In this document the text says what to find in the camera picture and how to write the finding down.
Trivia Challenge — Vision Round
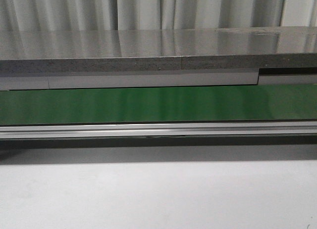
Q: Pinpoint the green conveyor belt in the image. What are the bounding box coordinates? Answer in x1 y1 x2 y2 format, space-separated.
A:
0 84 317 126

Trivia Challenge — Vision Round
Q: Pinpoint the grey stone counter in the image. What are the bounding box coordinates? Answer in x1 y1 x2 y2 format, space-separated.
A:
0 26 317 91

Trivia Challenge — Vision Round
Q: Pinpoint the white pleated curtain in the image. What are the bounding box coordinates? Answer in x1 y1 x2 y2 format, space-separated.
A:
0 0 317 31

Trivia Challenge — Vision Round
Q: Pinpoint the aluminium conveyor frame rail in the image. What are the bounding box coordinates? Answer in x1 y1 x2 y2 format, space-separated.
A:
0 120 317 139

